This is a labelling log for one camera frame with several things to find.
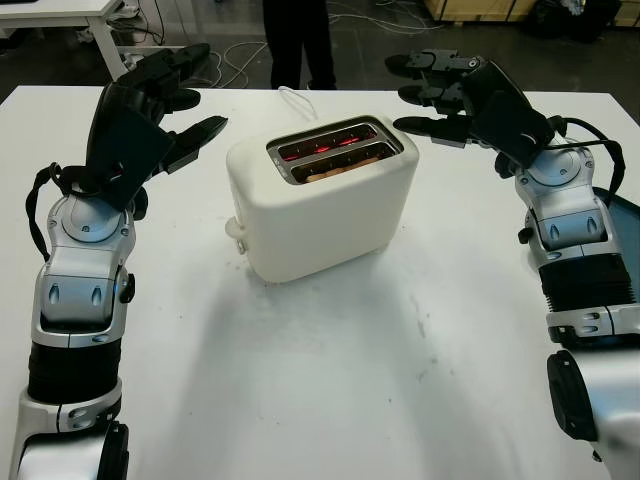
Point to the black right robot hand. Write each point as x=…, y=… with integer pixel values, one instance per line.
x=492, y=75

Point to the white two-slot toaster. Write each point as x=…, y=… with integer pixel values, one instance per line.
x=320, y=220

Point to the white desk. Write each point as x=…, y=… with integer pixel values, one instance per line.
x=107, y=50

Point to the blue plastic tray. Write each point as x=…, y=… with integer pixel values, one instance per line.
x=627, y=225

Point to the wooden crate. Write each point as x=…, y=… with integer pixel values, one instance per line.
x=475, y=7

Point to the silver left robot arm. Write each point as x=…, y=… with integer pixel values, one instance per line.
x=80, y=265

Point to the browned toast slice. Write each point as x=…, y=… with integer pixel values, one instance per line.
x=325, y=173

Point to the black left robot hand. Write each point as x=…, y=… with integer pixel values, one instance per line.
x=112, y=112

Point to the black bag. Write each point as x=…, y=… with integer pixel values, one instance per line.
x=565, y=20

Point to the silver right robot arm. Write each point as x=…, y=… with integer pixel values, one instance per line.
x=570, y=240

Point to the person in black trousers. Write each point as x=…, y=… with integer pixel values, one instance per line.
x=300, y=45

